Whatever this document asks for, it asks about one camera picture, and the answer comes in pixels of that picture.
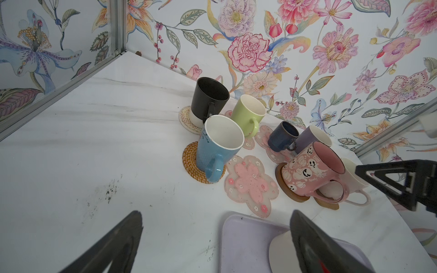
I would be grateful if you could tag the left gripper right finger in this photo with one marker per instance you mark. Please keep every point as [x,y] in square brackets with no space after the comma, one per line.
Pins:
[317,252]

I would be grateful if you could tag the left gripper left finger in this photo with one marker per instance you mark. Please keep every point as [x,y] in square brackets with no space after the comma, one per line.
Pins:
[115,252]

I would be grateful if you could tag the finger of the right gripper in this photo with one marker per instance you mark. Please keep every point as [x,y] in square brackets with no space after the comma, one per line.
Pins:
[407,200]
[403,178]

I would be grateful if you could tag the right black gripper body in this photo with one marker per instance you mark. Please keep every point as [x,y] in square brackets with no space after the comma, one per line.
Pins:
[424,185]

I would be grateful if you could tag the brown paw cork coaster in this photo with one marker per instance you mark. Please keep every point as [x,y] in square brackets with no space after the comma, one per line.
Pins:
[327,205]

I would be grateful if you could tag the brown round wooden coaster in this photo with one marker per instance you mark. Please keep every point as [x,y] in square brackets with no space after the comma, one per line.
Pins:
[285,188]

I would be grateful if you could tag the pink tall mug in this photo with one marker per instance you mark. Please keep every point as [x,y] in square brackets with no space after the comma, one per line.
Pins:
[315,166]

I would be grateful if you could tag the pink flower coaster front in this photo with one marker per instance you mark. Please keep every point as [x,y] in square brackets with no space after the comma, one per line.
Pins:
[247,183]

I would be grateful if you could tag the pink flower coaster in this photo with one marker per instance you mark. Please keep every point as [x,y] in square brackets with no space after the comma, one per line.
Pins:
[249,143]
[247,183]
[277,157]

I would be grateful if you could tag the cream mug purple handle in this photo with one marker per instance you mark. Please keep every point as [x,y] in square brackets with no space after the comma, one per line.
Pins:
[309,135]

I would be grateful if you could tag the woven rattan round coaster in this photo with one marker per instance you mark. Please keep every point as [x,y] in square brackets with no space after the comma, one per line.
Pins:
[189,160]

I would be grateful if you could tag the small dark blue mug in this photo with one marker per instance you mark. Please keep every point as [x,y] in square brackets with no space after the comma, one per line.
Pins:
[283,137]

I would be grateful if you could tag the multicolour embroidered round coaster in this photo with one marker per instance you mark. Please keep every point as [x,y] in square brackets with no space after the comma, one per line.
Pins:
[184,119]

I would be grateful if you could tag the blue mug white inside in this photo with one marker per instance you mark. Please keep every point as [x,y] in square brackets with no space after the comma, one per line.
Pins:
[221,139]

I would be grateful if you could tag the cream mug green handle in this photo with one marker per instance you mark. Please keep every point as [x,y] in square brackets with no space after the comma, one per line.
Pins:
[248,114]

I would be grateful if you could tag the black mug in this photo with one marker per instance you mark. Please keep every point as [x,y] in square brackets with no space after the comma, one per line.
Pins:
[210,96]

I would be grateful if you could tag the red inside white mug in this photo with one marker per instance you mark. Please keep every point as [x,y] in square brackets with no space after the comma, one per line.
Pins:
[283,257]

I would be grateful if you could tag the lavender serving tray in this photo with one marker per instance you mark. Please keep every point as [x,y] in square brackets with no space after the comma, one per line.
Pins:
[245,244]

